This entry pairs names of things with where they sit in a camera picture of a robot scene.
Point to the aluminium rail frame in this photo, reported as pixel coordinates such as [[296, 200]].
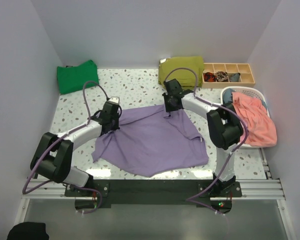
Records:
[[251, 169]]

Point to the dark grey cloth roll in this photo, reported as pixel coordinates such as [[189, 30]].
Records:
[[234, 77]]

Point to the folded olive green t-shirt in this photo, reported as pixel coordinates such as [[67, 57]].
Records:
[[185, 77]]

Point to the purple t-shirt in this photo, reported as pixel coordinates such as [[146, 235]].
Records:
[[151, 141]]

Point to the wooden compartment box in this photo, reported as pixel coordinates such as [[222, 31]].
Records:
[[246, 75]]

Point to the patterned brown cloth roll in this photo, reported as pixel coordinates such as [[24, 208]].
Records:
[[221, 76]]

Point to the orange black cloth roll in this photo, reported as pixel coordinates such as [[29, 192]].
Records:
[[209, 77]]

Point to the white laundry basket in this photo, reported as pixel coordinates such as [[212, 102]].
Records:
[[240, 92]]

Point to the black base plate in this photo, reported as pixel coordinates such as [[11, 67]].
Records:
[[104, 193]]

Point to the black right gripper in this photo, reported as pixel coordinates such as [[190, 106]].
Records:
[[167, 108]]

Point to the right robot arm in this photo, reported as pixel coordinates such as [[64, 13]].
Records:
[[224, 126]]

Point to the pink t-shirt in basket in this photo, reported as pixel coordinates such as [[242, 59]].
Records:
[[255, 117]]

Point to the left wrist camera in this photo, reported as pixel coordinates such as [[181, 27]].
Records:
[[115, 100]]

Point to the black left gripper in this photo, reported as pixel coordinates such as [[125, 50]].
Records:
[[116, 126]]

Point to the black cloth at corner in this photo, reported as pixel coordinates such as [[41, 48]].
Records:
[[28, 231]]

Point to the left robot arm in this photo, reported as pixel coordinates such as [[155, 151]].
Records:
[[53, 156]]

